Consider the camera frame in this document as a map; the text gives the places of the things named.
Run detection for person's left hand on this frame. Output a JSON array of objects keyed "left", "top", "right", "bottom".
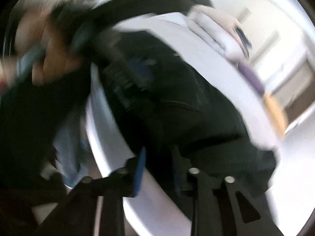
[{"left": 32, "top": 21, "right": 82, "bottom": 86}]

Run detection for purple cushion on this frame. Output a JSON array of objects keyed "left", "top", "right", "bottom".
[{"left": 238, "top": 62, "right": 265, "bottom": 96}]

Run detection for yellow cushion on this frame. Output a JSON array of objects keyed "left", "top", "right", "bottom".
[{"left": 263, "top": 92, "right": 288, "bottom": 137}]

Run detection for white wardrobe cabinet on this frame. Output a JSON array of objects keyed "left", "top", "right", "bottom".
[{"left": 236, "top": 4, "right": 314, "bottom": 134}]

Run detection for white bed sheet mattress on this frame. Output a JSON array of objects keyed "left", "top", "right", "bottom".
[{"left": 85, "top": 18, "right": 270, "bottom": 235}]

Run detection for black denim pants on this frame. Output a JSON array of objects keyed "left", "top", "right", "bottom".
[{"left": 1, "top": 0, "right": 277, "bottom": 196}]

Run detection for white folded duvet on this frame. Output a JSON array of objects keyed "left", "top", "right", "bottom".
[{"left": 186, "top": 5, "right": 252, "bottom": 63}]

